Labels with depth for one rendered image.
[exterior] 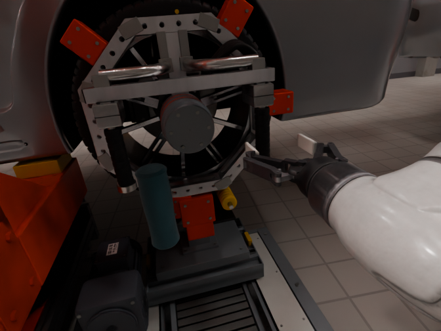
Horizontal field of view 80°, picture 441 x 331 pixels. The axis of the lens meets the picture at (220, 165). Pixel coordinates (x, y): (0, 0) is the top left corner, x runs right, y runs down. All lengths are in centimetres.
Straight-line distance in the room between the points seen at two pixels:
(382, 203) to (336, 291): 110
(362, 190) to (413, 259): 9
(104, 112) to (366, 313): 121
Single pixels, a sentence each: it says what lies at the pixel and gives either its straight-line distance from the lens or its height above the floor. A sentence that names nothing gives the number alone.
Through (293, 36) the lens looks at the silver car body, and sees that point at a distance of 106.
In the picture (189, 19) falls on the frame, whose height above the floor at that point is 111.
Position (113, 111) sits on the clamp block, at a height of 93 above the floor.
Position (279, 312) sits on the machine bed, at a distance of 119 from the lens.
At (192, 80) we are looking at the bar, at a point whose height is 97.
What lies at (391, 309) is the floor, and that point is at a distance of 141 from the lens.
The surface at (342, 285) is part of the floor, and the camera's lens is 143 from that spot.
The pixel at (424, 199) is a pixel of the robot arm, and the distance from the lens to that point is 32.
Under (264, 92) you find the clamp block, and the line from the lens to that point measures 62.
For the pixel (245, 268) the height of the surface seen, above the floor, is 17.
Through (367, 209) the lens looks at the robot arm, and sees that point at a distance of 32.
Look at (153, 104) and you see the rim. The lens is 91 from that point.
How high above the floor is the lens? 103
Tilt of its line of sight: 24 degrees down
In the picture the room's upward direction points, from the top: 5 degrees counter-clockwise
